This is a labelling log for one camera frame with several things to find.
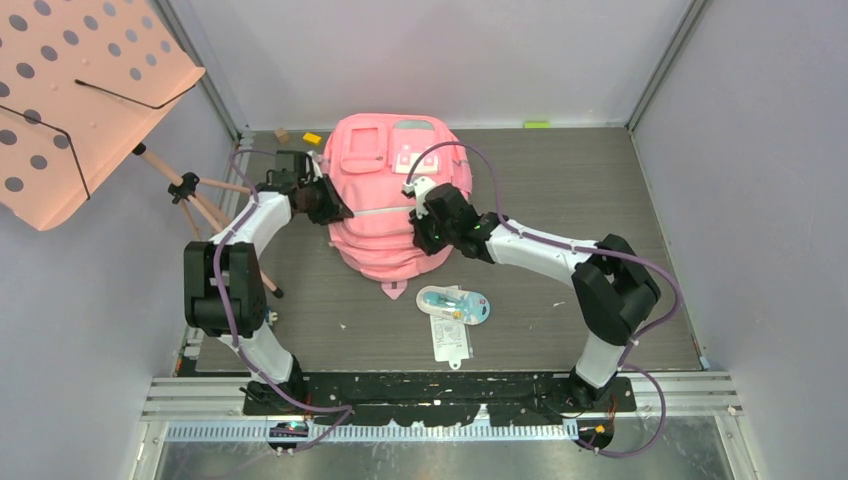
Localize small wooden cube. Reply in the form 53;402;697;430
274;128;291;145

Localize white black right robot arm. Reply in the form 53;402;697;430
402;177;661;411

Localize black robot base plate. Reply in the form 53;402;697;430
241;372;637;427

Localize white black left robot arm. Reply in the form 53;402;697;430
183;150;353;414

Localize white slotted cable duct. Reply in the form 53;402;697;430
164;419;579;443

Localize pink student backpack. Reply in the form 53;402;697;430
321;113;472;300

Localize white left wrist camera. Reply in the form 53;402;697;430
304;150;324;183

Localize white ruler set package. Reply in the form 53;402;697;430
427;314;473;370

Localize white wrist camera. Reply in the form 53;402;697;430
304;150;324;183
402;176;437;199

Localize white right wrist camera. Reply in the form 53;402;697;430
402;176;437;199

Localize packaged blue correction tape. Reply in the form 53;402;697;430
415;286;492;326

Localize pink perforated music stand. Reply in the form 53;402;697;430
0;0;285;299

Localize yellow blue toy car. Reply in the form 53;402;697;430
265;307;278;327

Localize small yellow block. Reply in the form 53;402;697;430
302;132;323;146

